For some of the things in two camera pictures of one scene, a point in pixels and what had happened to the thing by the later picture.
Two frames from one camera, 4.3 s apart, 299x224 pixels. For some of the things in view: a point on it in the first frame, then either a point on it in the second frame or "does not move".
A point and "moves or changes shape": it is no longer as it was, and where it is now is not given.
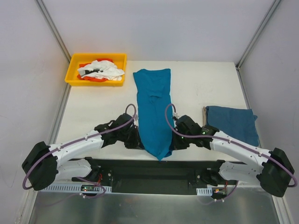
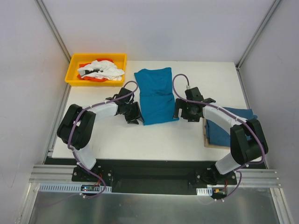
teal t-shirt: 153,95 moves or changes shape
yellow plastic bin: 76,59 does not move
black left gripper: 134,139 to 131,112
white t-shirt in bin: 102,70 does not move
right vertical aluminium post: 259,31 does not move
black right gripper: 177,141 to 181,109
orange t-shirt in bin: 93,79 does not move
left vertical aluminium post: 43,9 does not move
